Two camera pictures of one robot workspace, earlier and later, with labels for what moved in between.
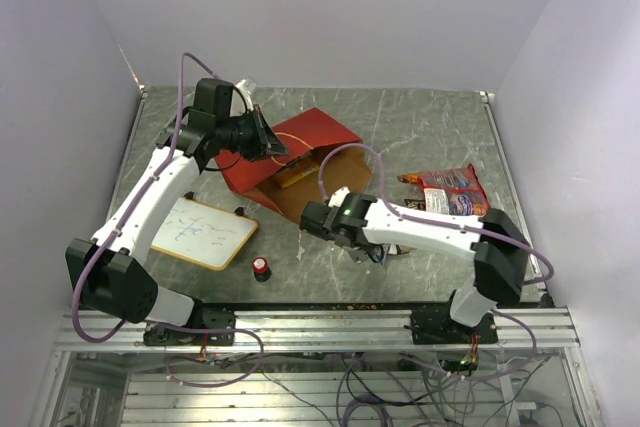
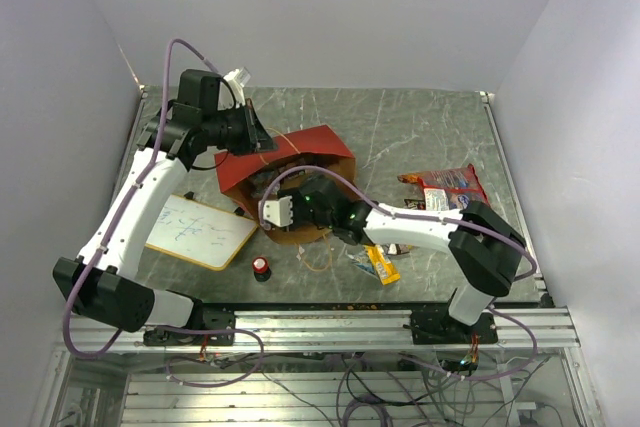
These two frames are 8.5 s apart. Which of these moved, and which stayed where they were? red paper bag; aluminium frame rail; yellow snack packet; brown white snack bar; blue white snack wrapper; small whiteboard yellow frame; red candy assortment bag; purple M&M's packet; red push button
Moved: yellow snack packet; red paper bag; blue white snack wrapper
Stayed: brown white snack bar; small whiteboard yellow frame; aluminium frame rail; red push button; red candy assortment bag; purple M&M's packet
